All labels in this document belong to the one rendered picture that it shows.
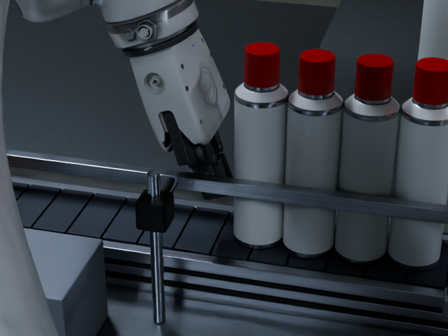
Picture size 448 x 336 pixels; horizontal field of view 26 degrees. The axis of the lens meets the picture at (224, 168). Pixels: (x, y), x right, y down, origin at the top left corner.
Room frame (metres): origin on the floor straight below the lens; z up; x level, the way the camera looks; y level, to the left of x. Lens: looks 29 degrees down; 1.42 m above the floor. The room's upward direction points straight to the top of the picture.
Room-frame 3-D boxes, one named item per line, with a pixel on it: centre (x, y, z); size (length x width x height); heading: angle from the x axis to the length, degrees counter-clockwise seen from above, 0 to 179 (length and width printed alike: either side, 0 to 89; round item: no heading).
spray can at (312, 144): (0.82, -0.08, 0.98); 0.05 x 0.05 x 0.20
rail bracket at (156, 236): (0.78, 0.06, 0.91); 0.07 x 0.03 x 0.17; 166
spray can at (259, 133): (0.83, -0.04, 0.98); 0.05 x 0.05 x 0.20
